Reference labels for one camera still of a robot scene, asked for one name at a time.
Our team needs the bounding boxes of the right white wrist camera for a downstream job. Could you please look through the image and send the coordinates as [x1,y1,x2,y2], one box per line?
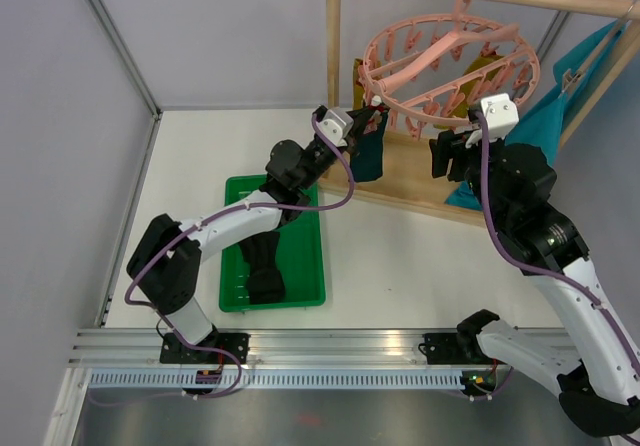
[465,93,519,149]

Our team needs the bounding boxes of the yellow sock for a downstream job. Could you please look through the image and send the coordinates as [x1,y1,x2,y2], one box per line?
[438,53,503,119]
[352,58,370,110]

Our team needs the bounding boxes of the slotted cable duct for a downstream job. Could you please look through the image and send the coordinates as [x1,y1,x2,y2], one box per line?
[89,368,463,390]

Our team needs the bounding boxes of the wooden clothes rack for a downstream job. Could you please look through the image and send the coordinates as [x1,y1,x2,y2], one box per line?
[326,0,639,225]

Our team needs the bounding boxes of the metal clip hanger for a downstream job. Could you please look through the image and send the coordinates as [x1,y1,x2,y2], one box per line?
[562,0,638,94]

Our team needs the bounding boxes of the pink round clip hanger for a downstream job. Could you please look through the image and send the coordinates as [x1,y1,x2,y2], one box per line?
[358,0,540,138]

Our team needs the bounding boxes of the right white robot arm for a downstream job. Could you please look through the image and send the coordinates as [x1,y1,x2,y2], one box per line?
[429,131,639,445]

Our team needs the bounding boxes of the aluminium mounting rail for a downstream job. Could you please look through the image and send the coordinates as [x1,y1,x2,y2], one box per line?
[68,329,576,367]

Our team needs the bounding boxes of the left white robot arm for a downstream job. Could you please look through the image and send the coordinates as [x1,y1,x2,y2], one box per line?
[125,99,383,363]

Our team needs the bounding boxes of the teal cloth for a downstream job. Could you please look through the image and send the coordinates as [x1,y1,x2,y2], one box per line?
[444,19,626,212]

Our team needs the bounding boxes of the black sock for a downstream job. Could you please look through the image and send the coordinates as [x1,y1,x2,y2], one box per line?
[239,231,286,305]

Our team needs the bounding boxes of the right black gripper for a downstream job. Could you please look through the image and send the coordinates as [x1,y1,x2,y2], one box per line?
[430,123,510,226]

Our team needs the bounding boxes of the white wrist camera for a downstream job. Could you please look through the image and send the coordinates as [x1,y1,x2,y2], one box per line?
[318,108,354,148]
[465,93,519,149]

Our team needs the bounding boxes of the green plastic tray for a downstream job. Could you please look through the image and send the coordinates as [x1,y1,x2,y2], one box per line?
[218,174,327,314]

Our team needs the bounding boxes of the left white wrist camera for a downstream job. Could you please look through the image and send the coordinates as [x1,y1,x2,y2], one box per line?
[318,108,354,148]

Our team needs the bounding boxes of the dark teal sock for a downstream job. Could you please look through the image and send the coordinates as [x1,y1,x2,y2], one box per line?
[350,115,387,183]

